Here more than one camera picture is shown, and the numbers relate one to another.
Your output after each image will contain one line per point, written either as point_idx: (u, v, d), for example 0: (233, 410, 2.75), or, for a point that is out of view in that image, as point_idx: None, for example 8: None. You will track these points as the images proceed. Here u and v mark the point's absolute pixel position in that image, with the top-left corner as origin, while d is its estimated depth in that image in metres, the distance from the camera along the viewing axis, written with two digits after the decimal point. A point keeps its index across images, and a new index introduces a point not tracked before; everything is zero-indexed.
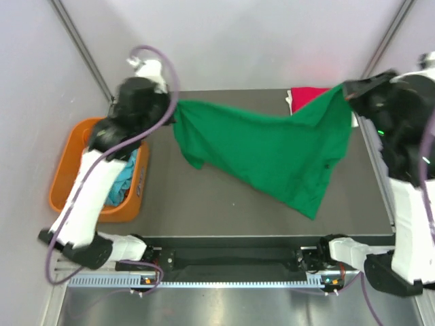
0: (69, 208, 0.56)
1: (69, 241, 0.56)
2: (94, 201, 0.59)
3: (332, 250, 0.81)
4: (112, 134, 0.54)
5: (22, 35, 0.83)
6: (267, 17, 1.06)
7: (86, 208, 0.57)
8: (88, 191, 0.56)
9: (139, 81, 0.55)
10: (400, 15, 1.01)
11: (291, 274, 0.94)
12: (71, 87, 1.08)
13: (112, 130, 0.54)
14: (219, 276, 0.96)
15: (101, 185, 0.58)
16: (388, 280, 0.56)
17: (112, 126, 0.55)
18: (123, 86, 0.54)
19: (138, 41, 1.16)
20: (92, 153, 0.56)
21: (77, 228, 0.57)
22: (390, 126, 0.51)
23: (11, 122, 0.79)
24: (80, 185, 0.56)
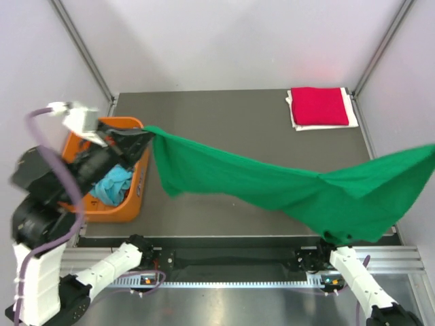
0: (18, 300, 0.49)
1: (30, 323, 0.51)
2: (47, 282, 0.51)
3: (332, 258, 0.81)
4: (32, 226, 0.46)
5: (22, 35, 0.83)
6: (268, 17, 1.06)
7: (34, 296, 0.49)
8: (32, 280, 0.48)
9: (35, 168, 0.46)
10: (400, 15, 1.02)
11: (291, 274, 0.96)
12: (70, 87, 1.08)
13: (30, 223, 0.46)
14: (219, 276, 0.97)
15: (42, 272, 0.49)
16: None
17: (31, 216, 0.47)
18: (20, 179, 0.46)
19: (137, 41, 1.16)
20: (21, 248, 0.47)
21: (32, 314, 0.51)
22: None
23: (12, 122, 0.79)
24: (20, 281, 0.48)
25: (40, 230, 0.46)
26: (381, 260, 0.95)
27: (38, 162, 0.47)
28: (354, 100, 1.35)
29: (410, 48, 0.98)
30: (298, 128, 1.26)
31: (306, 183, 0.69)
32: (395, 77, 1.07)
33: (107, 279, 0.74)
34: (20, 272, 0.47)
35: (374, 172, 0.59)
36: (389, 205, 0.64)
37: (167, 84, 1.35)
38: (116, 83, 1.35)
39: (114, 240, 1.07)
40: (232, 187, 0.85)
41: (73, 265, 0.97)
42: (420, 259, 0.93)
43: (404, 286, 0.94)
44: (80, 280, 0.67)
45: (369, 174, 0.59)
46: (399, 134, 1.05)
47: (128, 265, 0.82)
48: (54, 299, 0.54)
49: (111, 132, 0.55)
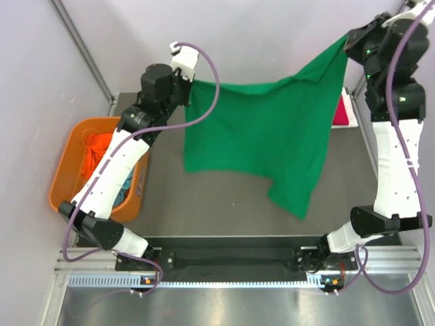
0: (96, 178, 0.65)
1: (91, 210, 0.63)
2: (120, 177, 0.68)
3: (330, 242, 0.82)
4: (141, 117, 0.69)
5: (22, 34, 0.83)
6: (267, 17, 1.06)
7: (109, 178, 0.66)
8: (116, 164, 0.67)
9: (160, 70, 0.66)
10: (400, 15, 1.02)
11: (292, 274, 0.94)
12: (71, 86, 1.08)
13: (142, 115, 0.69)
14: (220, 276, 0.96)
15: (125, 162, 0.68)
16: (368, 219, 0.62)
17: (141, 113, 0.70)
18: (147, 75, 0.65)
19: (137, 41, 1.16)
20: (121, 134, 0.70)
21: (98, 198, 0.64)
22: (378, 68, 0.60)
23: (12, 121, 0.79)
24: (109, 159, 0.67)
25: (145, 122, 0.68)
26: (382, 260, 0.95)
27: (160, 68, 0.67)
28: (354, 100, 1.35)
29: None
30: None
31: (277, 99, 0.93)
32: None
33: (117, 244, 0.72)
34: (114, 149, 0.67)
35: (319, 64, 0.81)
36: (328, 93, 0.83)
37: None
38: (115, 83, 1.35)
39: None
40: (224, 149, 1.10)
41: (72, 265, 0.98)
42: (420, 259, 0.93)
43: (404, 286, 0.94)
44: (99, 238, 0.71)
45: (318, 64, 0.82)
46: None
47: (134, 251, 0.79)
48: (111, 203, 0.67)
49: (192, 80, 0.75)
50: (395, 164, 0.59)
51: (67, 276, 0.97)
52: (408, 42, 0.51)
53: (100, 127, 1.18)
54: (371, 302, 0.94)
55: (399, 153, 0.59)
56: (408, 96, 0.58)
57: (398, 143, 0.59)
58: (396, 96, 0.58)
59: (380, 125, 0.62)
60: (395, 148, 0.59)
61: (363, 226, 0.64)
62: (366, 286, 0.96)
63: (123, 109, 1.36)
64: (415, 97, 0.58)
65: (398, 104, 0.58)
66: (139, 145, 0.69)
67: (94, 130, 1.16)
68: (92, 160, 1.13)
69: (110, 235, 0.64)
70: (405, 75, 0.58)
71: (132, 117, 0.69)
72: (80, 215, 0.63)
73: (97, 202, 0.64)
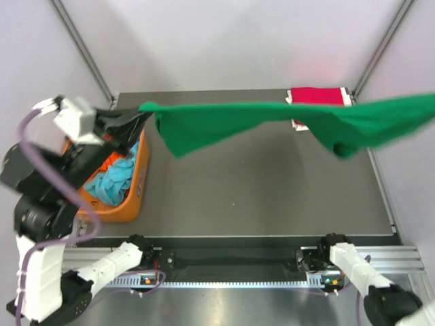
0: (22, 293, 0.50)
1: (33, 317, 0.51)
2: (50, 274, 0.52)
3: (332, 256, 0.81)
4: (34, 219, 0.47)
5: (22, 35, 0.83)
6: (268, 17, 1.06)
7: (33, 291, 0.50)
8: (36, 267, 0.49)
9: (20, 164, 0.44)
10: (399, 15, 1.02)
11: (292, 274, 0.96)
12: (70, 87, 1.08)
13: (33, 214, 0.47)
14: (219, 276, 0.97)
15: (45, 260, 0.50)
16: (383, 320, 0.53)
17: (32, 208, 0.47)
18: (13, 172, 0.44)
19: (137, 41, 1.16)
20: (23, 238, 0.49)
21: (32, 308, 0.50)
22: None
23: (11, 122, 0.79)
24: (24, 272, 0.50)
25: (39, 227, 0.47)
26: (383, 260, 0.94)
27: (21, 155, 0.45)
28: (354, 100, 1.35)
29: (409, 48, 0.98)
30: (298, 128, 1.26)
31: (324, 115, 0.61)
32: (395, 78, 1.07)
33: (107, 276, 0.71)
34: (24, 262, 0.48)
35: (404, 109, 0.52)
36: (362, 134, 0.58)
37: (167, 83, 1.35)
38: (116, 83, 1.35)
39: (114, 241, 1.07)
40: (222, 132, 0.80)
41: (71, 265, 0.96)
42: (420, 259, 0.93)
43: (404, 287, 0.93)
44: (82, 275, 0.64)
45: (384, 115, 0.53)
46: None
47: (125, 266, 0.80)
48: (56, 293, 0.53)
49: (107, 128, 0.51)
50: None
51: None
52: None
53: None
54: None
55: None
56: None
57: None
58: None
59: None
60: None
61: (380, 324, 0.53)
62: None
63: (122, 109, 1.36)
64: None
65: None
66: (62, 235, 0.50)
67: None
68: None
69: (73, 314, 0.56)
70: None
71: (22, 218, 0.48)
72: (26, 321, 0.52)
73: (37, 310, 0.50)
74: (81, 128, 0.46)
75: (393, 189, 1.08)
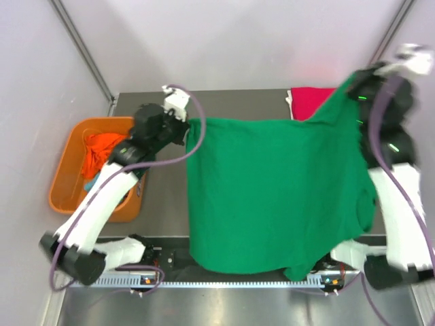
0: (82, 211, 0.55)
1: (75, 243, 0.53)
2: (109, 208, 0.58)
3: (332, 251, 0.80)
4: (132, 153, 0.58)
5: (22, 36, 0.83)
6: (268, 17, 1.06)
7: (97, 208, 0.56)
8: (107, 193, 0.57)
9: (151, 108, 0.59)
10: (400, 15, 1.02)
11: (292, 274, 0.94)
12: (71, 87, 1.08)
13: (132, 149, 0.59)
14: (220, 276, 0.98)
15: (113, 195, 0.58)
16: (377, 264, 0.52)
17: (133, 147, 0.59)
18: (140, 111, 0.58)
19: (137, 41, 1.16)
20: (109, 166, 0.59)
21: (81, 232, 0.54)
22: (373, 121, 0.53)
23: (12, 122, 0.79)
24: (96, 191, 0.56)
25: (136, 158, 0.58)
26: None
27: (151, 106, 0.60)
28: None
29: None
30: None
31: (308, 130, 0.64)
32: None
33: (116, 260, 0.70)
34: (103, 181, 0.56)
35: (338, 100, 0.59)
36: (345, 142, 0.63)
37: (167, 83, 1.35)
38: (116, 83, 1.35)
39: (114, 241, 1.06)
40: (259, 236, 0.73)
41: None
42: None
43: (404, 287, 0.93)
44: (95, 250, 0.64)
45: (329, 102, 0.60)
46: None
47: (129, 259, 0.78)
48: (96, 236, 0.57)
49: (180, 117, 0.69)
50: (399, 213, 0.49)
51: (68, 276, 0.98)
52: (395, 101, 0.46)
53: (100, 127, 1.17)
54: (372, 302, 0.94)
55: (404, 208, 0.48)
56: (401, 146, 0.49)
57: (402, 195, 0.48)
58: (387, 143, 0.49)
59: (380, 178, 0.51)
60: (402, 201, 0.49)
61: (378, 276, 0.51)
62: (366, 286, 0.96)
63: (122, 109, 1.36)
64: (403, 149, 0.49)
65: (390, 154, 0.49)
66: (129, 177, 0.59)
67: (94, 130, 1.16)
68: (92, 160, 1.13)
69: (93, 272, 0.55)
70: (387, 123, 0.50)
71: (119, 152, 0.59)
72: (61, 251, 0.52)
73: (82, 238, 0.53)
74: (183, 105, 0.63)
75: None
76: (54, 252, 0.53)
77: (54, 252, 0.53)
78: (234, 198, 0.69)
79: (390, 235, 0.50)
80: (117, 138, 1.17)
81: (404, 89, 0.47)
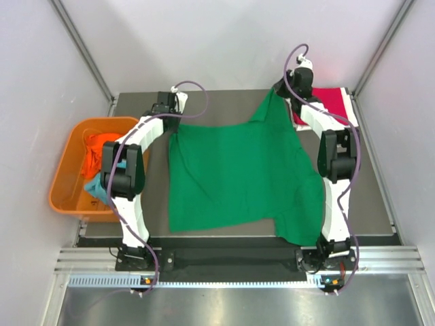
0: (135, 132, 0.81)
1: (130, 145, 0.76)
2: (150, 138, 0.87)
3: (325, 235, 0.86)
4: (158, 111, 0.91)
5: (22, 37, 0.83)
6: (268, 17, 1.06)
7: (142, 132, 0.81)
8: (149, 125, 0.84)
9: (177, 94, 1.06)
10: (400, 14, 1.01)
11: (291, 274, 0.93)
12: (71, 87, 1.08)
13: (157, 111, 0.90)
14: (219, 276, 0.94)
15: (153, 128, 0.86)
16: (322, 151, 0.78)
17: (157, 111, 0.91)
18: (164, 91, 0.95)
19: (137, 42, 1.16)
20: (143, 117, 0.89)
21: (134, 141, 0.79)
22: (305, 87, 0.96)
23: (11, 122, 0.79)
24: (143, 123, 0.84)
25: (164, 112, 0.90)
26: (382, 260, 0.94)
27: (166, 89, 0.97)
28: (354, 100, 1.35)
29: (410, 49, 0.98)
30: (298, 128, 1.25)
31: (258, 126, 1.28)
32: (395, 78, 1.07)
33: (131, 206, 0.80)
34: (147, 119, 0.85)
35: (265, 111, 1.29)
36: (278, 125, 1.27)
37: (168, 84, 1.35)
38: (116, 83, 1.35)
39: (113, 241, 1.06)
40: (228, 190, 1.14)
41: (73, 265, 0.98)
42: (420, 259, 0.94)
43: (404, 286, 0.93)
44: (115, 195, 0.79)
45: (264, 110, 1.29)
46: (399, 135, 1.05)
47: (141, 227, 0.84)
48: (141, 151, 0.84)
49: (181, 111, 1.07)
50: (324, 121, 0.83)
51: (67, 276, 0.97)
52: (301, 75, 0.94)
53: (100, 127, 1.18)
54: (372, 303, 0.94)
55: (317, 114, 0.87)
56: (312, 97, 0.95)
57: (310, 109, 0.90)
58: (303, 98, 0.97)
59: (302, 112, 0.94)
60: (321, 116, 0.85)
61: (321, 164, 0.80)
62: (366, 286, 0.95)
63: (122, 109, 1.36)
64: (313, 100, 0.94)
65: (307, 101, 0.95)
66: (160, 123, 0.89)
67: (94, 130, 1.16)
68: (92, 160, 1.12)
69: (140, 182, 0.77)
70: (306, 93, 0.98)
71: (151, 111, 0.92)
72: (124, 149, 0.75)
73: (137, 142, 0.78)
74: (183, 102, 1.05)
75: (394, 189, 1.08)
76: (115, 151, 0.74)
77: (115, 151, 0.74)
78: (193, 161, 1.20)
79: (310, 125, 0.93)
80: (117, 138, 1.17)
81: (307, 72, 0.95)
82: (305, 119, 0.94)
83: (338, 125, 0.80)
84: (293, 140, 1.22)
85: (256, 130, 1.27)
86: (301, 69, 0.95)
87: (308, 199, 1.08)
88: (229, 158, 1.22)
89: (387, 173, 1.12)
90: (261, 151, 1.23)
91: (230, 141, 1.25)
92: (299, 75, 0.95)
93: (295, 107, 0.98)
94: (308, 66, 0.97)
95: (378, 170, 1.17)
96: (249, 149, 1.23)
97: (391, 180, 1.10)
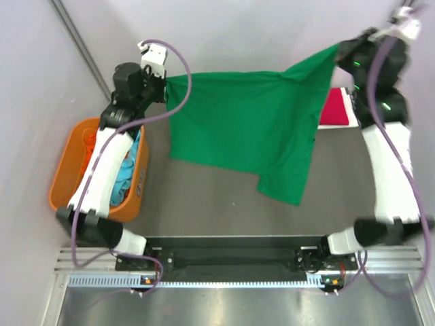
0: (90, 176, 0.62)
1: (91, 207, 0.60)
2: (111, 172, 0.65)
3: (331, 244, 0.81)
4: (122, 115, 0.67)
5: (22, 36, 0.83)
6: (268, 17, 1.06)
7: (101, 174, 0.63)
8: (108, 158, 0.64)
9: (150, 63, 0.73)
10: None
11: (291, 274, 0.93)
12: (71, 86, 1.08)
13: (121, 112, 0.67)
14: (219, 275, 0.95)
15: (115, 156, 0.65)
16: (371, 227, 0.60)
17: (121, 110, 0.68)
18: (117, 73, 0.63)
19: (137, 41, 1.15)
20: (104, 132, 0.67)
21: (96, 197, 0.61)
22: (387, 81, 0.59)
23: (11, 122, 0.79)
24: (98, 155, 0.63)
25: (128, 116, 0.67)
26: (383, 260, 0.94)
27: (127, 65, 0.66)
28: None
29: None
30: None
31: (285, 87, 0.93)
32: None
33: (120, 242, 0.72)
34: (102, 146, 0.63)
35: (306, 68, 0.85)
36: (306, 87, 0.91)
37: None
38: None
39: None
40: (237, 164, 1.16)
41: (73, 265, 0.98)
42: (420, 259, 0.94)
43: (404, 286, 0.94)
44: None
45: (304, 67, 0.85)
46: None
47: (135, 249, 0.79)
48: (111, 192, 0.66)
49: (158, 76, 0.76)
50: (392, 179, 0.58)
51: (68, 276, 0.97)
52: (390, 59, 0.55)
53: None
54: (371, 303, 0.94)
55: (389, 153, 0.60)
56: (393, 105, 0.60)
57: (385, 143, 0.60)
58: (379, 104, 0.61)
59: (372, 130, 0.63)
60: (391, 174, 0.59)
61: (361, 231, 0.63)
62: (366, 286, 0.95)
63: None
64: (391, 110, 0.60)
65: (382, 110, 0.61)
66: (126, 138, 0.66)
67: (93, 130, 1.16)
68: None
69: (112, 229, 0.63)
70: (387, 86, 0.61)
71: (111, 112, 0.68)
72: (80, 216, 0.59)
73: (95, 200, 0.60)
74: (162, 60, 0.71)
75: None
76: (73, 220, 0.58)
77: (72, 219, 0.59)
78: (203, 133, 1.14)
79: (372, 153, 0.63)
80: None
81: (402, 53, 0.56)
82: (369, 140, 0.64)
83: (412, 208, 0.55)
84: (318, 109, 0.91)
85: (282, 91, 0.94)
86: (392, 50, 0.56)
87: (287, 174, 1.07)
88: (234, 131, 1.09)
89: None
90: (271, 123, 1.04)
91: (240, 110, 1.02)
92: (383, 53, 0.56)
93: (363, 110, 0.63)
94: (408, 35, 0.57)
95: None
96: (255, 123, 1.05)
97: None
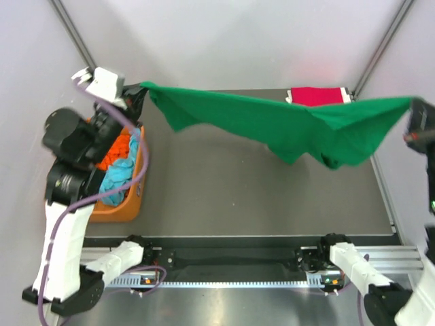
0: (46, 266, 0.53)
1: (56, 296, 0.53)
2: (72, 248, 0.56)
3: (332, 255, 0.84)
4: (68, 183, 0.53)
5: (22, 37, 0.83)
6: (267, 18, 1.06)
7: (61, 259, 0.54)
8: (62, 240, 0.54)
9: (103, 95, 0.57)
10: (400, 15, 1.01)
11: (291, 274, 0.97)
12: (71, 86, 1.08)
13: (67, 179, 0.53)
14: (219, 275, 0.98)
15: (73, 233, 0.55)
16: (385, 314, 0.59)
17: (66, 174, 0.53)
18: (48, 139, 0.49)
19: (137, 42, 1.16)
20: (51, 208, 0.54)
21: (58, 284, 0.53)
22: None
23: (11, 122, 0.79)
24: (50, 241, 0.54)
25: (77, 188, 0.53)
26: (383, 260, 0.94)
27: (61, 119, 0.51)
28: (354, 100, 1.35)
29: (410, 49, 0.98)
30: None
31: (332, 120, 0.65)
32: (395, 78, 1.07)
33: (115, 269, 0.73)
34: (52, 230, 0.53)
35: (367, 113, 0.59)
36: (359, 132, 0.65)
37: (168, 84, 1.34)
38: None
39: (113, 241, 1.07)
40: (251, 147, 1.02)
41: None
42: (420, 259, 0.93)
43: None
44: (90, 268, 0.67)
45: (359, 115, 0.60)
46: (399, 135, 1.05)
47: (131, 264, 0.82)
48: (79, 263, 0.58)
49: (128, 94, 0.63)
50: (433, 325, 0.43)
51: None
52: None
53: None
54: None
55: None
56: None
57: None
58: None
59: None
60: None
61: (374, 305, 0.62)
62: None
63: None
64: None
65: None
66: (83, 210, 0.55)
67: None
68: None
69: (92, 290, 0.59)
70: None
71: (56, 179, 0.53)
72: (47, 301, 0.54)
73: (59, 286, 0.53)
74: (117, 88, 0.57)
75: (393, 190, 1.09)
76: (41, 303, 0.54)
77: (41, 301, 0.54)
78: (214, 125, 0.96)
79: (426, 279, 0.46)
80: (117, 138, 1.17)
81: None
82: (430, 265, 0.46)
83: None
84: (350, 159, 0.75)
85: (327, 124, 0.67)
86: None
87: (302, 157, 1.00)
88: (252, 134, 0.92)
89: (387, 174, 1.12)
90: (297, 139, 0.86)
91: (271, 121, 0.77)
92: None
93: None
94: None
95: (378, 170, 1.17)
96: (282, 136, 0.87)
97: (391, 180, 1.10)
